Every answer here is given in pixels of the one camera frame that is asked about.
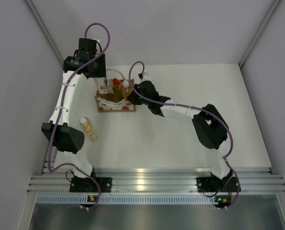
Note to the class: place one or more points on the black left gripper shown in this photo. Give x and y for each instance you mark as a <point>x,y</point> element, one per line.
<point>101,72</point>

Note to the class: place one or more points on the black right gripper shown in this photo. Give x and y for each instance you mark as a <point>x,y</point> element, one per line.
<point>133,99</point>

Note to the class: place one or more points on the clear bottle grey cap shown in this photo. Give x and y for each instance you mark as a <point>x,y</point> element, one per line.
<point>101,84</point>

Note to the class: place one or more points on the red dotted canvas bag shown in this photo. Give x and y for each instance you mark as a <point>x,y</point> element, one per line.
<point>108,103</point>

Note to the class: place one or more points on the amber bottle clear cap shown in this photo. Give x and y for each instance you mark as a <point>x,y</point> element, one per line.
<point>87,128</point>

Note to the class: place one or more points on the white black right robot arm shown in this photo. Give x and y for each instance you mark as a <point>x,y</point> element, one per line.
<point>211,129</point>

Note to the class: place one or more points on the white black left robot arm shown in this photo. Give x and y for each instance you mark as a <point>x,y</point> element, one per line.
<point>60,130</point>

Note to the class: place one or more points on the amber bottle white cap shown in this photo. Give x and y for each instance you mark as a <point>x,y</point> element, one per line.
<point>126,89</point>

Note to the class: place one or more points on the yellow bottle red cap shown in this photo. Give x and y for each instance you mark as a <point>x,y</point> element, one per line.
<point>117,89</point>

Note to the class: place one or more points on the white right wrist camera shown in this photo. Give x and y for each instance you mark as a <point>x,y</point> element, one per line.
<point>144,76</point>

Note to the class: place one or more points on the left aluminium frame post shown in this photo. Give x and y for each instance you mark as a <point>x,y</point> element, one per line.
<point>44,30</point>

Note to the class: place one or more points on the aluminium frame post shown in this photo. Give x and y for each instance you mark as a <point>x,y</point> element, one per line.
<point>44,30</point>
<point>260,30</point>

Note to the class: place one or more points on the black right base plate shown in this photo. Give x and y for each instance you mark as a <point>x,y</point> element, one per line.
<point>211,185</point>

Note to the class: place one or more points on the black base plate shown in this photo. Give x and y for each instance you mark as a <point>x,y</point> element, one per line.
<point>86,185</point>
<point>211,185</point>

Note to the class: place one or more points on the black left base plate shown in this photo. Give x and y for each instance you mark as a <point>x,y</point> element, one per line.
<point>86,185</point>

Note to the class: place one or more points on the aluminium mounting rail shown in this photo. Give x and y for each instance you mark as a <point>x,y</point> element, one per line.
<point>255,181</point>

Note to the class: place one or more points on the white slotted cable duct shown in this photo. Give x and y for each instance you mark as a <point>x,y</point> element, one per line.
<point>127,199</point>

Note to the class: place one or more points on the right aluminium frame post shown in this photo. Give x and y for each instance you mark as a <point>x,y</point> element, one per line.
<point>260,30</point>

